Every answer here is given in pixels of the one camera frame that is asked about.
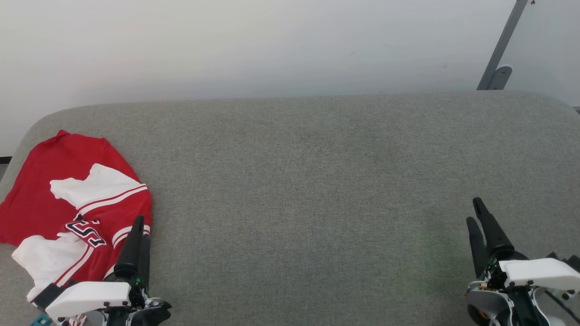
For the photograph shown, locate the grey rounded metal bracket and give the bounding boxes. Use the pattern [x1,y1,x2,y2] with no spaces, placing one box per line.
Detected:
[488,66,513,90]

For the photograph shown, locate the grey fabric sofa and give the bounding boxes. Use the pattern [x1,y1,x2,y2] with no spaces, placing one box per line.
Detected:
[0,91,580,326]

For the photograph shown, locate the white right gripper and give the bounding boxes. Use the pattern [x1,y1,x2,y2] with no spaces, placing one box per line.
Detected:
[466,197,580,291]

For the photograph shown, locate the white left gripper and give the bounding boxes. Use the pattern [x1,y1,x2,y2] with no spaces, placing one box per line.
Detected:
[45,216,151,320]

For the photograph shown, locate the grey metal post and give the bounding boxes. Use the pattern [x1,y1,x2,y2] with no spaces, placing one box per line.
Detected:
[477,0,530,90]

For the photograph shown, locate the thin black cable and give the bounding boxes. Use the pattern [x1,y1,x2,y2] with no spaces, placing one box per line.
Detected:
[544,290,580,325]

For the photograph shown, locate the red white basketball jersey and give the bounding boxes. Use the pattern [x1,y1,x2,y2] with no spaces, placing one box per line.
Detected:
[0,130,153,326]

